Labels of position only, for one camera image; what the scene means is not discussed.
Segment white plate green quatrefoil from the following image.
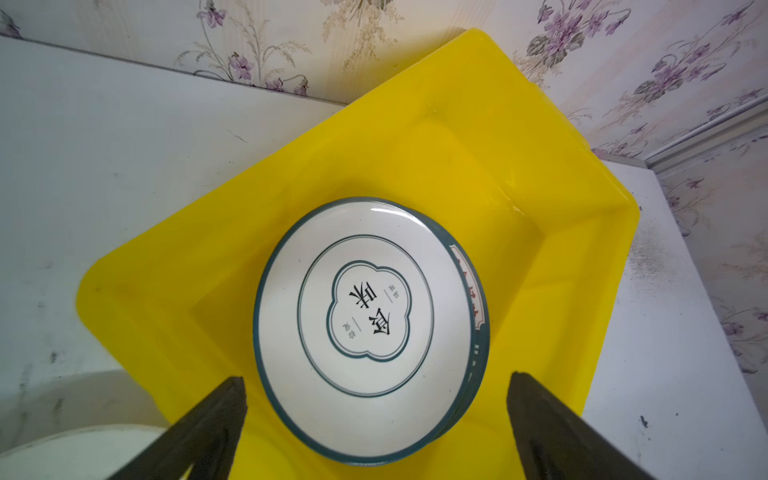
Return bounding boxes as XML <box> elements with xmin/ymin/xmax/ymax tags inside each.
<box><xmin>253</xmin><ymin>197</ymin><xmax>473</xmax><ymax>466</ymax></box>

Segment yellow plastic bin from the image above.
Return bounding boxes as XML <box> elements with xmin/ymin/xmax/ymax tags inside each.
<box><xmin>76</xmin><ymin>30</ymin><xmax>640</xmax><ymax>479</ymax></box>

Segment translucent white plate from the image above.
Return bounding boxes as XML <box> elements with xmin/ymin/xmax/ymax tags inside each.
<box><xmin>1</xmin><ymin>424</ymin><xmax>166</xmax><ymax>480</ymax></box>

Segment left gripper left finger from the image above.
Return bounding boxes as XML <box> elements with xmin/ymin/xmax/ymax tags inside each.
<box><xmin>111</xmin><ymin>376</ymin><xmax>247</xmax><ymax>479</ymax></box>

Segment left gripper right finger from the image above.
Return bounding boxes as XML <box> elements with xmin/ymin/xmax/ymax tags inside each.
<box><xmin>506</xmin><ymin>372</ymin><xmax>651</xmax><ymax>480</ymax></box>

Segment green rim HAO SHI plate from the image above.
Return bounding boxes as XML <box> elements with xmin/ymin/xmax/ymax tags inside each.
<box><xmin>411</xmin><ymin>210</ymin><xmax>491</xmax><ymax>439</ymax></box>

